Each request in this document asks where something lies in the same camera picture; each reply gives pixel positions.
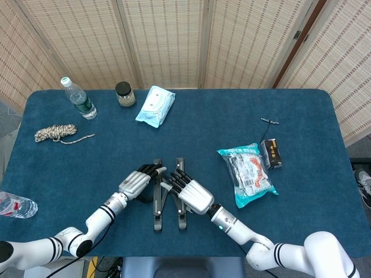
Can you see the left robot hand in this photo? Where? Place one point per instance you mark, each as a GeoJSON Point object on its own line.
{"type": "Point", "coordinates": [134, 182]}

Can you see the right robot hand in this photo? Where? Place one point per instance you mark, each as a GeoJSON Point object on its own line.
{"type": "Point", "coordinates": [194, 195]}

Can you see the black folding laptop stand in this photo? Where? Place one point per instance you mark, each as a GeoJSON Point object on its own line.
{"type": "Point", "coordinates": [158, 214]}

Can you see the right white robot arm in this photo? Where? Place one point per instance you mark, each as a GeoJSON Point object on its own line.
{"type": "Point", "coordinates": [246, 234]}

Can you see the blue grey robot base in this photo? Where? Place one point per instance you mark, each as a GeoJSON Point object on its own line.
{"type": "Point", "coordinates": [179, 266]}

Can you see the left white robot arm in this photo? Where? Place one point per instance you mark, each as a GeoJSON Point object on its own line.
{"type": "Point", "coordinates": [98, 215]}

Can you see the teal clear snack bag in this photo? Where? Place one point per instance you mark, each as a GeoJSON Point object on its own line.
{"type": "Point", "coordinates": [249, 173]}

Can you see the blue table cloth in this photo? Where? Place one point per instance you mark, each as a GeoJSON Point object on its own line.
{"type": "Point", "coordinates": [203, 130]}

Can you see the white blue wet wipes pack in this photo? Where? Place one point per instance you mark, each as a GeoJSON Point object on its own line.
{"type": "Point", "coordinates": [153, 107]}

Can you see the glass jar black lid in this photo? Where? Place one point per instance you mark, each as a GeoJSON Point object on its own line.
{"type": "Point", "coordinates": [125, 97]}

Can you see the small black printed box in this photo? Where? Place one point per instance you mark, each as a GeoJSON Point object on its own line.
{"type": "Point", "coordinates": [272, 153]}

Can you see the clear water bottle green label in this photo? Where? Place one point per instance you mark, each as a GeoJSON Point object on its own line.
{"type": "Point", "coordinates": [82, 104]}

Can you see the clear water bottle red label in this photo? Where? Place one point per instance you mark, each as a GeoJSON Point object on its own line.
{"type": "Point", "coordinates": [20, 205]}

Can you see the bamboo folding screen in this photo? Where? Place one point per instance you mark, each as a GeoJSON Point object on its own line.
{"type": "Point", "coordinates": [174, 43]}

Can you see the grey black sneaker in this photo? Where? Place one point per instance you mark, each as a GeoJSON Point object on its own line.
{"type": "Point", "coordinates": [363, 185]}

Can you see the metal screen hinge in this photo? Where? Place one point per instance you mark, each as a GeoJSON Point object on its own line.
{"type": "Point", "coordinates": [306, 38]}
{"type": "Point", "coordinates": [297, 34]}

